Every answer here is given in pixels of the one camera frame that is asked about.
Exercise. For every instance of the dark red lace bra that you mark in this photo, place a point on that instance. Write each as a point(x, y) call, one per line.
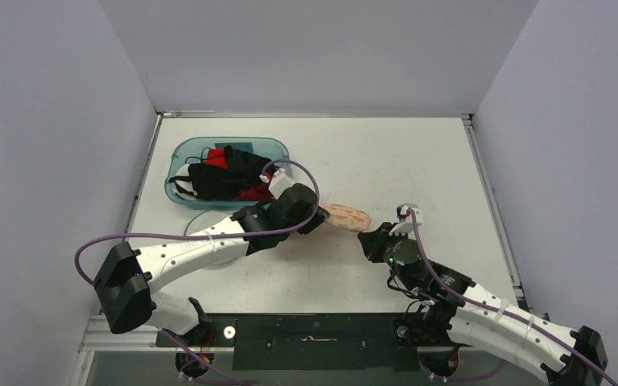
point(252, 188)

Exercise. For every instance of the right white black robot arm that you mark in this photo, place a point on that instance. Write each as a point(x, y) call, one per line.
point(457, 311)

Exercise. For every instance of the white black bra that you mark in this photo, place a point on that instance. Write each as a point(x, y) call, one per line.
point(182, 185)

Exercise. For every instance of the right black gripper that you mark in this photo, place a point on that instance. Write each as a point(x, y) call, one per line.
point(376, 242)

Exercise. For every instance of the teal plastic bin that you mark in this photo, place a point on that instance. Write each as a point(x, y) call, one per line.
point(193, 149)

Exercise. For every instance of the peach floral padded bra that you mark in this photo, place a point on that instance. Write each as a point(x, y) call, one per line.
point(346, 218)

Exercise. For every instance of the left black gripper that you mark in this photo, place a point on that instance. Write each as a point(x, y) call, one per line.
point(319, 219)

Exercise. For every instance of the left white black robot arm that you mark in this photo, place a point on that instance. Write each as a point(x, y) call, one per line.
point(129, 284)

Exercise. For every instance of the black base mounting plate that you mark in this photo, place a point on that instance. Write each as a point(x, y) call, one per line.
point(275, 342)

